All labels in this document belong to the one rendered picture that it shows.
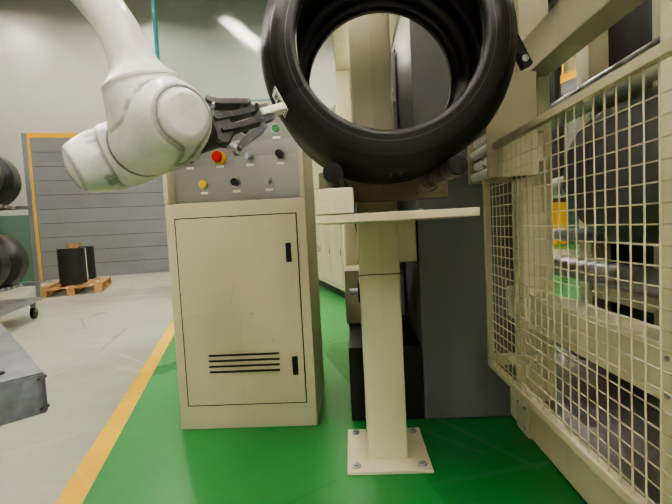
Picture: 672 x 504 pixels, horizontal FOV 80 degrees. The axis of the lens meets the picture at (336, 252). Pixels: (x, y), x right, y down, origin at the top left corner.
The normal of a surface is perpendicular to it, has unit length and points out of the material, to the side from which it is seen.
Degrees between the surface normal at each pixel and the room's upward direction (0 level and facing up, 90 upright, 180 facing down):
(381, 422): 90
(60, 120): 90
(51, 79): 90
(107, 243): 90
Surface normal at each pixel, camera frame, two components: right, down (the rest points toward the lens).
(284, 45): -0.22, 0.07
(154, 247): 0.26, 0.04
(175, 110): 0.73, 0.11
